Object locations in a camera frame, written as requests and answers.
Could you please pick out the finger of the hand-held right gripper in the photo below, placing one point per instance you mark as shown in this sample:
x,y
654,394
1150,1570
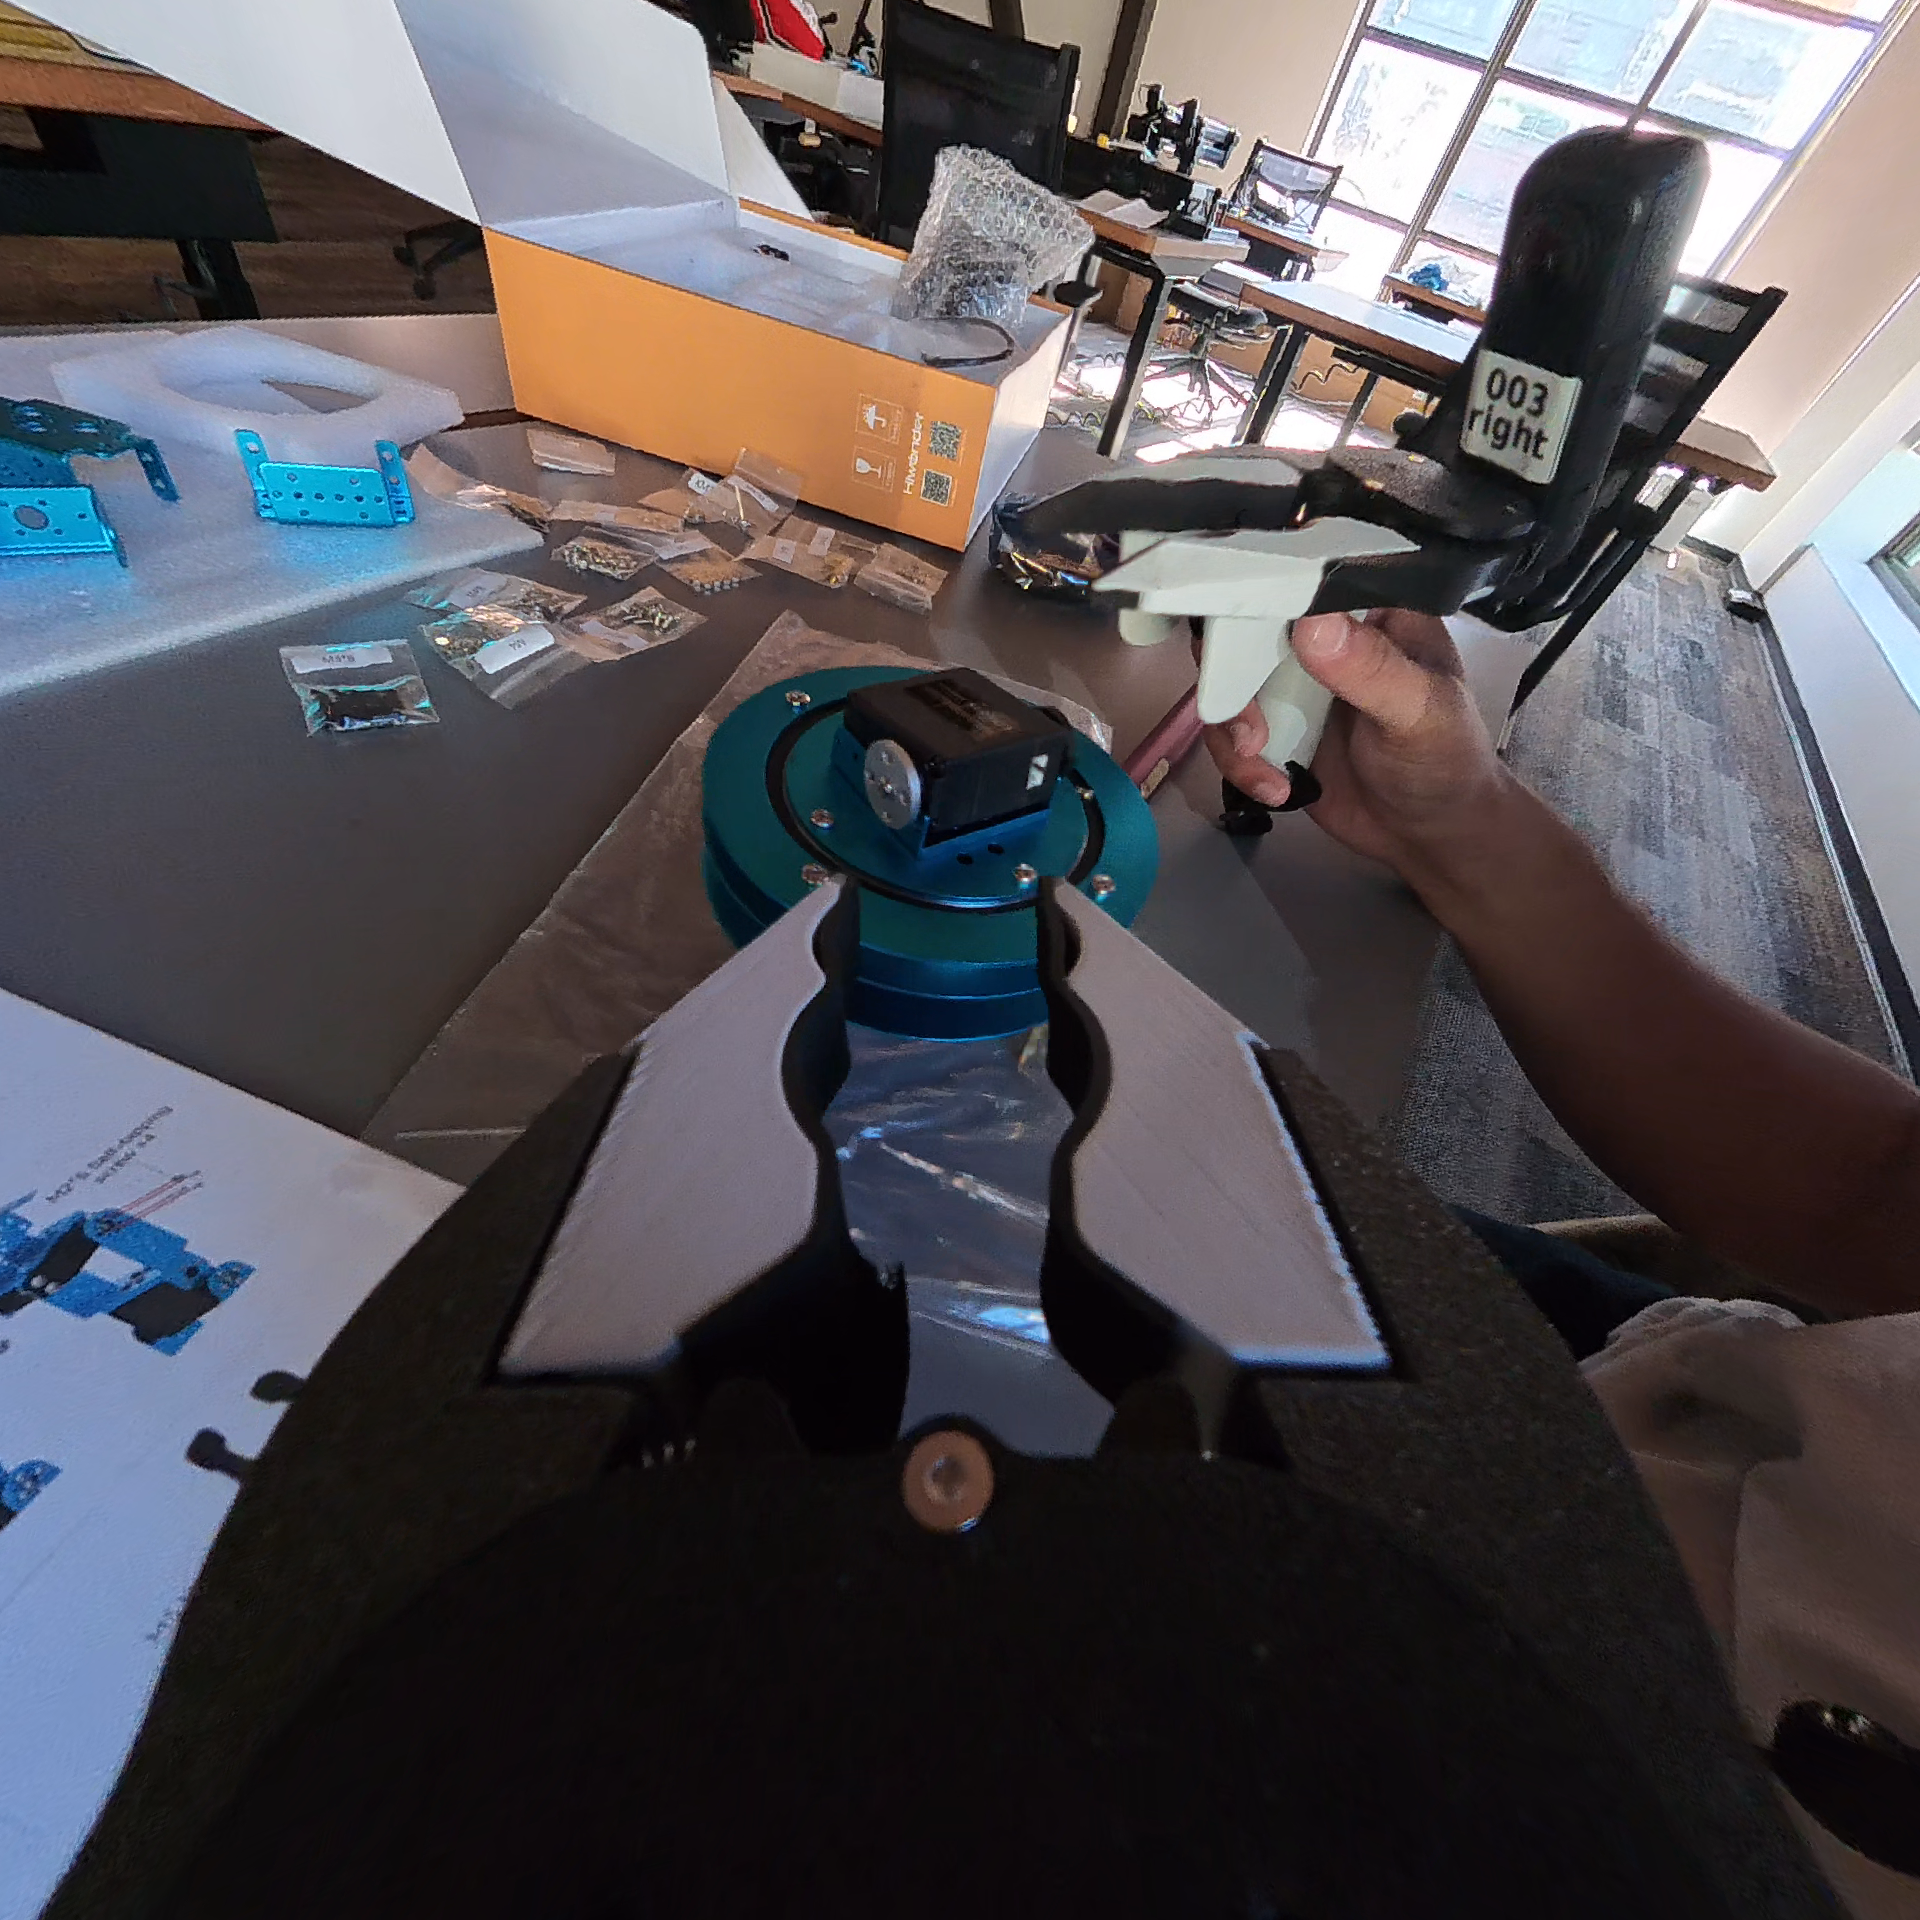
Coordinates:
x,y
1199,487
1228,568

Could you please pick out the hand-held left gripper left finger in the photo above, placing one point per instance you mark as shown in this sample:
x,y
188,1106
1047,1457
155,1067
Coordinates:
x,y
672,1200

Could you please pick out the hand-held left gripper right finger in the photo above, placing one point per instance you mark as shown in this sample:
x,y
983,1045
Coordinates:
x,y
1199,1200

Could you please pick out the black servo motor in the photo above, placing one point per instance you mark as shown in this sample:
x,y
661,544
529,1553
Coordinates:
x,y
974,720

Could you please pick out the blue round turntable base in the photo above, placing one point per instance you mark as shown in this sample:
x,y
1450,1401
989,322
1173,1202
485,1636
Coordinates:
x,y
750,793

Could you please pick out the person's right forearm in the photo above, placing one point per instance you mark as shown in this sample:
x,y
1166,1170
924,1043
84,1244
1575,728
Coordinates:
x,y
1678,1035

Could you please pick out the grey desk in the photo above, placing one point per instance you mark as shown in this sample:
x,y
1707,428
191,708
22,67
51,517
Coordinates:
x,y
226,900

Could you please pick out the person's right hand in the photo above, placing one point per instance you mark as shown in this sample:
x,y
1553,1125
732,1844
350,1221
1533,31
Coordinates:
x,y
1396,737

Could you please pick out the dark antistatic bag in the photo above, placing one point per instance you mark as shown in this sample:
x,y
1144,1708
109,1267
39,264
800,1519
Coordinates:
x,y
1050,562

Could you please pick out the red metal cylinder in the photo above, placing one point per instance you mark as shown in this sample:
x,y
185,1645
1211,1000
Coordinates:
x,y
1171,741

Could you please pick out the wood-edged table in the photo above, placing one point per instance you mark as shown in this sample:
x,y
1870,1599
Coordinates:
x,y
1348,311

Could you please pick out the large clear plastic bag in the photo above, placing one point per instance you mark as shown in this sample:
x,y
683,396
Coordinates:
x,y
597,960

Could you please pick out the bubble wrap bundle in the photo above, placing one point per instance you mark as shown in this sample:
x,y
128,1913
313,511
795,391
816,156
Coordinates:
x,y
989,227

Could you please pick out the person's dark pants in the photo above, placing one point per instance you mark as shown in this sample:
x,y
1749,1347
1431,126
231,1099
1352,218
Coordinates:
x,y
1560,1292

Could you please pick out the paned window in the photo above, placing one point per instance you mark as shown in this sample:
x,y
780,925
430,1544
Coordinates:
x,y
1575,89

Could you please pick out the white assembly booklet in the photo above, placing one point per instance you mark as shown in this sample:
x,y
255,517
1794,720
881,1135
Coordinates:
x,y
226,1125

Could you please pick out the orange cardboard box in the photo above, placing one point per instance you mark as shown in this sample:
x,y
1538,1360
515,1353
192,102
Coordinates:
x,y
719,391

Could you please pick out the group of small screw bags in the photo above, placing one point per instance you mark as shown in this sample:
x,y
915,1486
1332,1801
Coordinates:
x,y
630,614

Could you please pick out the person's white shirt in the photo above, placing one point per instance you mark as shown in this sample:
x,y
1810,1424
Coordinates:
x,y
1799,1501

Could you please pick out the white foam sheet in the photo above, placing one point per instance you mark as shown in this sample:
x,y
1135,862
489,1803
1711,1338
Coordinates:
x,y
192,568

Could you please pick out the blue perforated bracket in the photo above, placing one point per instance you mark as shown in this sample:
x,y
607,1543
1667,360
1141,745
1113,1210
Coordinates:
x,y
323,483

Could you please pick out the small blue angled bracket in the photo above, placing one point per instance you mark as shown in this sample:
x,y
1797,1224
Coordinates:
x,y
60,523
88,436

